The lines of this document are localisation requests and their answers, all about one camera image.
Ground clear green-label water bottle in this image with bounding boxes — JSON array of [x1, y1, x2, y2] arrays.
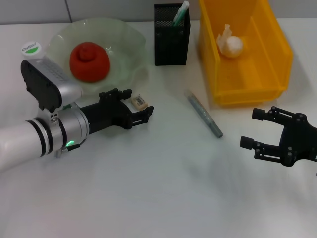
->
[[20, 41, 48, 61]]

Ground left gripper cable with plugs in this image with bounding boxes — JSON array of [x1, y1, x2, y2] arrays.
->
[[54, 140, 84, 158]]

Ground beige eraser with barcode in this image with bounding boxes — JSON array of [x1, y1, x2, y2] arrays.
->
[[130, 93, 149, 111]]

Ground grey pen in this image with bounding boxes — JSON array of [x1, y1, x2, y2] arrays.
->
[[183, 89, 224, 139]]

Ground green utility knife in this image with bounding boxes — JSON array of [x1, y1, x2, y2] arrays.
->
[[172, 0, 191, 27]]

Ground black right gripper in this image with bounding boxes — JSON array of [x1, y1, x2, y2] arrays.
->
[[239, 106, 317, 168]]

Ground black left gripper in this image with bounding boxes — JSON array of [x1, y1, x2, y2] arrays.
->
[[80, 88, 155, 136]]

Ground yellow plastic bin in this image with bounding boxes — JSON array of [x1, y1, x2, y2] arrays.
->
[[198, 0, 295, 108]]

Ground red-orange fruit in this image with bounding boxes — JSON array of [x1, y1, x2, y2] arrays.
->
[[69, 42, 111, 84]]

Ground black mesh pen holder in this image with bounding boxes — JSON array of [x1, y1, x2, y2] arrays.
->
[[153, 3, 191, 66]]

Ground green glass fruit plate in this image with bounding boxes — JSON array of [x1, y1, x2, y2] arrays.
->
[[47, 17, 150, 99]]

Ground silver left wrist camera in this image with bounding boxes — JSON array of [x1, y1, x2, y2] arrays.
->
[[20, 59, 83, 112]]

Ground white paper ball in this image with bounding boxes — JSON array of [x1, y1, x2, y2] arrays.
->
[[216, 23, 244, 59]]

